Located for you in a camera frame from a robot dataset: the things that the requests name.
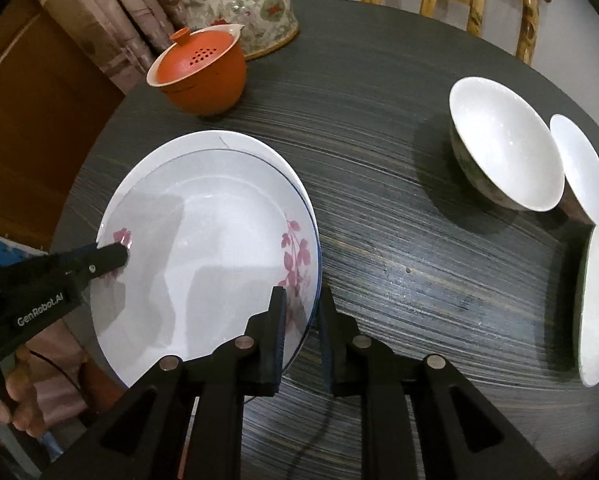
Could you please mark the large white bowl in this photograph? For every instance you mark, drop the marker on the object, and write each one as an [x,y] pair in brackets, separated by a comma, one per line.
[509,145]

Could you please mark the bamboo chair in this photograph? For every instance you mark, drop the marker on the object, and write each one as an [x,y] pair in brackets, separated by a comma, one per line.
[527,20]

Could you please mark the patterned curtain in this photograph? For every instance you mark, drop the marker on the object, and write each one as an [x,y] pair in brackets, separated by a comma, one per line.
[109,15]

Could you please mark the orange lidded tea bowl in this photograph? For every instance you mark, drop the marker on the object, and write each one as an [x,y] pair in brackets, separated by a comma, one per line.
[199,77]

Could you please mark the medium white bowl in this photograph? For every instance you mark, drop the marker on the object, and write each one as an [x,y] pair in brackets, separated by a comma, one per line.
[579,165]

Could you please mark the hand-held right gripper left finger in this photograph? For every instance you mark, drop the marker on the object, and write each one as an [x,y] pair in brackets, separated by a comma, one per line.
[279,325]

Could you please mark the person's left hand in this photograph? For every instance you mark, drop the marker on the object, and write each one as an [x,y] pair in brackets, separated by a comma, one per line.
[26,395]

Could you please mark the pink floral white plate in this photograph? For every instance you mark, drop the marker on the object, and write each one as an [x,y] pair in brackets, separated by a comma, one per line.
[204,260]

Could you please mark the floral ceramic teapot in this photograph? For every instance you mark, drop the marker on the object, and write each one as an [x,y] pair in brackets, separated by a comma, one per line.
[249,5]

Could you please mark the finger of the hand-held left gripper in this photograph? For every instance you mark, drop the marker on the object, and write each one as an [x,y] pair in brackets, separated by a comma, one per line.
[104,260]

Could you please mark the brown wooden door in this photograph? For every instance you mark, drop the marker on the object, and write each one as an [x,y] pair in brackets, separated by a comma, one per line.
[34,110]

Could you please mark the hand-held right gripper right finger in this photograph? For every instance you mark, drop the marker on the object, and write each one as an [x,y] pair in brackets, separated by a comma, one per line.
[325,330]

